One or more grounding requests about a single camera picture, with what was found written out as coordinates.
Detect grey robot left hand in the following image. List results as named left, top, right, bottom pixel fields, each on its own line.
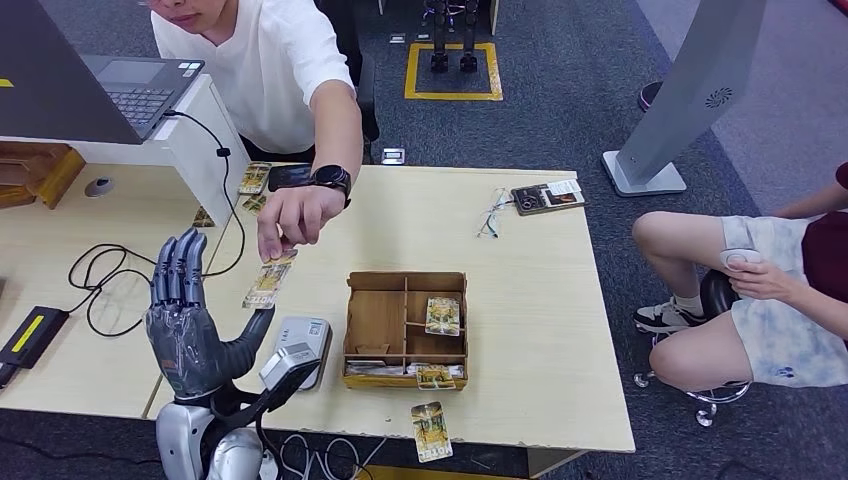
left=144, top=227, right=276, bottom=401

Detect person's left hand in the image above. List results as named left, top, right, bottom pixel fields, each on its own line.
left=725, top=258, right=806, bottom=303
left=256, top=185, right=347, bottom=264

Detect person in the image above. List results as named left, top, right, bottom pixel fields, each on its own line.
left=630, top=162, right=848, bottom=393
left=137, top=0, right=364, bottom=264

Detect black chrome stool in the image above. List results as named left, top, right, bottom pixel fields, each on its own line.
left=632, top=268, right=757, bottom=429

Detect black chair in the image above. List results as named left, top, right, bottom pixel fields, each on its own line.
left=316, top=0, right=381, bottom=144

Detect white desk riser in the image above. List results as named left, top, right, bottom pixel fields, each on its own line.
left=0, top=74, right=252, bottom=229

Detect black yellow-labelled power adapter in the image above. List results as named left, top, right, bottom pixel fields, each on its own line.
left=0, top=305, right=70, bottom=389

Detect autumn tree print ID card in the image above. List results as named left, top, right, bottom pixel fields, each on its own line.
left=241, top=248, right=299, bottom=311

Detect wooden yellow tray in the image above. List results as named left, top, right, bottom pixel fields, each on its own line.
left=0, top=142, right=87, bottom=211

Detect white cables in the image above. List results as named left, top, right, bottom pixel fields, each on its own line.
left=278, top=433, right=389, bottom=480

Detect wooden compartment box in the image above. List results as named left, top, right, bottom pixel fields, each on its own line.
left=341, top=270, right=470, bottom=392

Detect white card reader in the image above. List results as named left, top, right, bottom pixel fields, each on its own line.
left=272, top=315, right=333, bottom=391

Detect dark round object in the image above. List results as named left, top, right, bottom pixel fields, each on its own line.
left=637, top=80, right=664, bottom=113

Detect yellow floor tape square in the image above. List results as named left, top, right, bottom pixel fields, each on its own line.
left=404, top=42, right=505, bottom=103

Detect white wire bundle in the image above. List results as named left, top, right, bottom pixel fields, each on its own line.
left=475, top=187, right=515, bottom=240

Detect grey kiosk stand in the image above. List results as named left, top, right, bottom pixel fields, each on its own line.
left=601, top=0, right=770, bottom=198

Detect black floor cable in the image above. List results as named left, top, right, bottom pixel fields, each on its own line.
left=0, top=433, right=160, bottom=465

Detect black power cable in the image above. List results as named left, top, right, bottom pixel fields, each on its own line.
left=68, top=109, right=248, bottom=339

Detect black smartphone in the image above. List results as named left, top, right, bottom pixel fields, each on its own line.
left=267, top=163, right=313, bottom=193

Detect black wristwatch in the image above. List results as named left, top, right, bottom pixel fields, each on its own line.
left=307, top=164, right=354, bottom=210

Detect black badge holder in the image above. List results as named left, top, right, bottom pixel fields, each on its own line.
left=510, top=178, right=588, bottom=217

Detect round handheld controller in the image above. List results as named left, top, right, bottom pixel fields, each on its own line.
left=720, top=248, right=763, bottom=272

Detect dark grey laptop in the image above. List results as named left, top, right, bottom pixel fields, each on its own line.
left=0, top=0, right=207, bottom=146

